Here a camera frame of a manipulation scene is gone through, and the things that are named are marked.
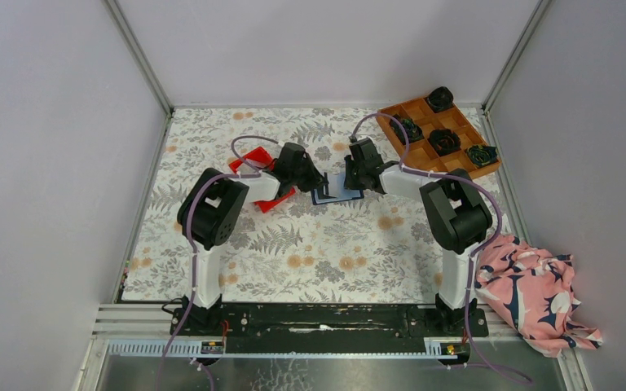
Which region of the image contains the pink floral cloth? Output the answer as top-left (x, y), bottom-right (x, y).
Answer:
top-left (474, 235), bottom-right (603, 358)

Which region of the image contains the rolled dark tie top left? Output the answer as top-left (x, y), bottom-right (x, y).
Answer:
top-left (425, 86), bottom-right (454, 113)

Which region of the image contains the rolled dark tie centre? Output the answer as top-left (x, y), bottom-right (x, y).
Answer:
top-left (428, 129), bottom-right (461, 156)

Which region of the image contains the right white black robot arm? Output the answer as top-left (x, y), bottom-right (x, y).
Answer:
top-left (345, 137), bottom-right (492, 336)

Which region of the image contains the rolled dark tie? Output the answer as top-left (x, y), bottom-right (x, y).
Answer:
top-left (428, 129), bottom-right (461, 156)
top-left (425, 86), bottom-right (454, 113)

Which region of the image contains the red plastic bin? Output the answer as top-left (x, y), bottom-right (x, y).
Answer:
top-left (228, 146), bottom-right (297, 213)

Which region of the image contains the rolled green tie bottom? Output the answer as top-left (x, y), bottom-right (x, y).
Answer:
top-left (389, 114), bottom-right (424, 145)

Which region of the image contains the navy blue card holder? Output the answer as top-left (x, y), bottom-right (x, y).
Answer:
top-left (311, 173), bottom-right (364, 205)

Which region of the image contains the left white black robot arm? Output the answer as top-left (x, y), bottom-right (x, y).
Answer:
top-left (177, 143), bottom-right (328, 335)

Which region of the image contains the wooden compartment tray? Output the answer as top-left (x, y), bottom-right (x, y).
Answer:
top-left (377, 96), bottom-right (501, 178)

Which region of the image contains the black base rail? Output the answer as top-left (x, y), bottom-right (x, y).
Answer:
top-left (170, 302), bottom-right (489, 354)

